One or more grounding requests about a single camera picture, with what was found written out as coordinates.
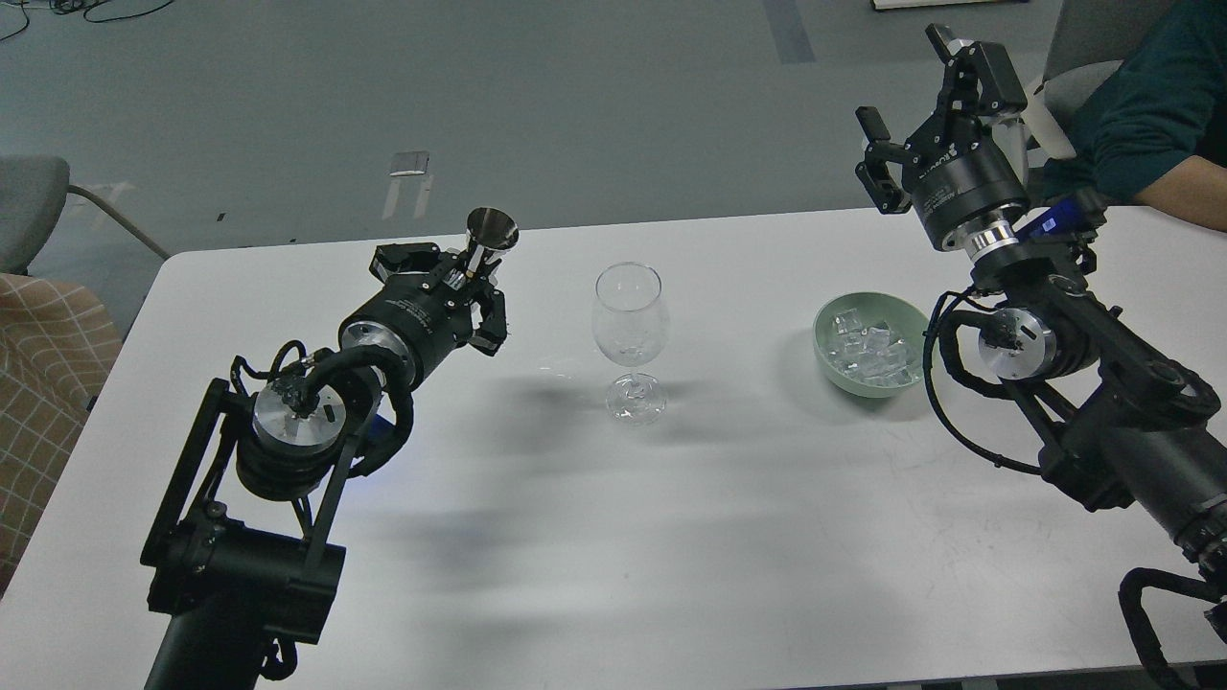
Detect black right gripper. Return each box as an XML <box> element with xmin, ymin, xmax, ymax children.
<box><xmin>854</xmin><ymin>25</ymin><xmax>1029</xmax><ymax>252</ymax></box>

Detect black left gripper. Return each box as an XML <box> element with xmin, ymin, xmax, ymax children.
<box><xmin>337</xmin><ymin>243</ymin><xmax>508</xmax><ymax>389</ymax></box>

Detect steel cocktail jigger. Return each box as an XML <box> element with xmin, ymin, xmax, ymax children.
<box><xmin>461</xmin><ymin>207</ymin><xmax>519</xmax><ymax>281</ymax></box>

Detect clear ice cubes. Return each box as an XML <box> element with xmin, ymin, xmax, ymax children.
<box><xmin>825</xmin><ymin>309</ymin><xmax>917</xmax><ymax>388</ymax></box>

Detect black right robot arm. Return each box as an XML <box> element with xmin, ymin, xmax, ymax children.
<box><xmin>856</xmin><ymin>25</ymin><xmax>1226</xmax><ymax>689</ymax></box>

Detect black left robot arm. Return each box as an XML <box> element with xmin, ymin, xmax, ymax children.
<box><xmin>140</xmin><ymin>239</ymin><xmax>514</xmax><ymax>689</ymax></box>

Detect clear wine glass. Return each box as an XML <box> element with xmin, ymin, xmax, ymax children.
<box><xmin>591</xmin><ymin>262</ymin><xmax>670</xmax><ymax>426</ymax></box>

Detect silver floor plate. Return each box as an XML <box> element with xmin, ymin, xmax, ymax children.
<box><xmin>387</xmin><ymin>151</ymin><xmax>429</xmax><ymax>178</ymax></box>

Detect grey office chair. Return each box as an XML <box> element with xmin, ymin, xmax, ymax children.
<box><xmin>1007</xmin><ymin>1</ymin><xmax>1174</xmax><ymax>173</ymax></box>

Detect person in teal shirt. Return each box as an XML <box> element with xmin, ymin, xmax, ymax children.
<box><xmin>1042</xmin><ymin>1</ymin><xmax>1226</xmax><ymax>232</ymax></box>

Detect green bowl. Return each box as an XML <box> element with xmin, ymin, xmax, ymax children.
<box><xmin>812</xmin><ymin>291</ymin><xmax>928</xmax><ymax>399</ymax></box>

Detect beige checkered cloth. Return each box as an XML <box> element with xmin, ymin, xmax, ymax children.
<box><xmin>1</xmin><ymin>273</ymin><xmax>123</xmax><ymax>591</ymax></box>

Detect grey chair left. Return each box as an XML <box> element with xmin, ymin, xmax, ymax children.
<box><xmin>1</xmin><ymin>153</ymin><xmax>171</xmax><ymax>275</ymax></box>

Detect black floor cables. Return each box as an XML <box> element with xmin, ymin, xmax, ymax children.
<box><xmin>0</xmin><ymin>0</ymin><xmax>174</xmax><ymax>39</ymax></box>

